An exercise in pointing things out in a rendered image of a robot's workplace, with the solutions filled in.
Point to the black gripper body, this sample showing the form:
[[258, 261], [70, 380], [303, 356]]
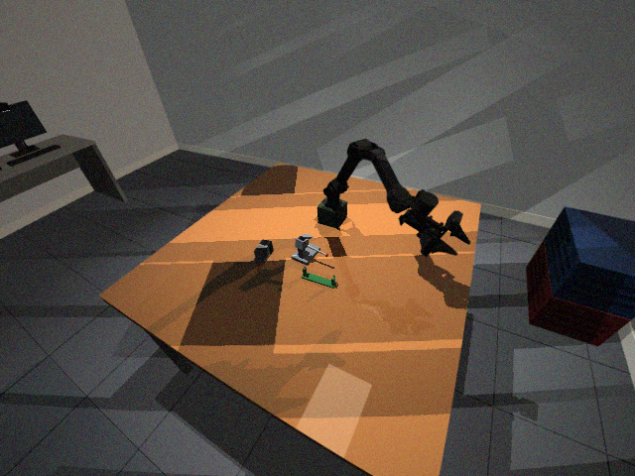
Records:
[[451, 223]]

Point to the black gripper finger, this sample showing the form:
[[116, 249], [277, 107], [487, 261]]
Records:
[[458, 232], [444, 248]]

